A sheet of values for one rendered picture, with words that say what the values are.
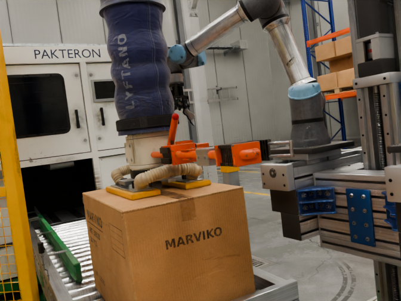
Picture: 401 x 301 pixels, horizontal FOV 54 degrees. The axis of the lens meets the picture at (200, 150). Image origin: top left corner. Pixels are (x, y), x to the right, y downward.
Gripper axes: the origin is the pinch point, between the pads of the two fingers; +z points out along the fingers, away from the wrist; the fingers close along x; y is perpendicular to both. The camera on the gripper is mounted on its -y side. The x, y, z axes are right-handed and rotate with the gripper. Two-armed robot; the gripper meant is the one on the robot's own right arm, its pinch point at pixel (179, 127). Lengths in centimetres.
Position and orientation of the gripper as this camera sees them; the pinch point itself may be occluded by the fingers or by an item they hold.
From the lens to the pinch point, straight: 183.8
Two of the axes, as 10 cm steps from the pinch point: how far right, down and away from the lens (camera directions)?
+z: 1.2, 9.9, 0.5
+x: 8.8, -1.3, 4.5
